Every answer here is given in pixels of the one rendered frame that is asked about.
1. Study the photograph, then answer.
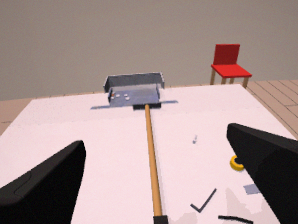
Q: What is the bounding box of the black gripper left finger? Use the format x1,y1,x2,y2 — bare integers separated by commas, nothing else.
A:
0,140,86,224

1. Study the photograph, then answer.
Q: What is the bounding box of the long wooden-handled scraper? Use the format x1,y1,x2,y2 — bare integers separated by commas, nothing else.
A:
133,103,169,224

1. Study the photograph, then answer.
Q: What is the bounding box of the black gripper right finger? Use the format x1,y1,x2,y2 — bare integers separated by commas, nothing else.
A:
226,123,298,224

